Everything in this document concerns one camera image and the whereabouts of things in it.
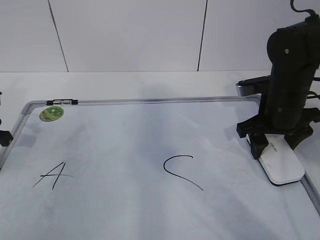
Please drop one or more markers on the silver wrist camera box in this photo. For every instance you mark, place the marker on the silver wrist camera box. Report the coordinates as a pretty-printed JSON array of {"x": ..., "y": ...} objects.
[{"x": 252, "y": 86}]

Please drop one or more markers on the white whiteboard eraser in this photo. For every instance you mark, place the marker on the white whiteboard eraser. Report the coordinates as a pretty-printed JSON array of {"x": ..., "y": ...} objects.
[{"x": 279, "y": 162}]

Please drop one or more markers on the white whiteboard with aluminium frame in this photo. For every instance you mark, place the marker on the white whiteboard with aluminium frame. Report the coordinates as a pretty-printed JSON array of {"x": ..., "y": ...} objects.
[{"x": 145, "y": 170}]

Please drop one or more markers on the round green magnet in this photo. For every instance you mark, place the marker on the round green magnet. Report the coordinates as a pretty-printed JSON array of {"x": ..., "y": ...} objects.
[{"x": 51, "y": 114}]

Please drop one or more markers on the black and silver hanging clip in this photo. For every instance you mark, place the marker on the black and silver hanging clip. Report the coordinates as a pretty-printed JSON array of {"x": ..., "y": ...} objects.
[{"x": 60, "y": 102}]

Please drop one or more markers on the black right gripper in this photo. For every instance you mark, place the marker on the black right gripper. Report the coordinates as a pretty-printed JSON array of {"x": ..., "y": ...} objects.
[{"x": 293, "y": 123}]

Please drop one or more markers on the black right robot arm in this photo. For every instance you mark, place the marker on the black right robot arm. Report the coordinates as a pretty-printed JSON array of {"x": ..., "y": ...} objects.
[{"x": 294, "y": 52}]

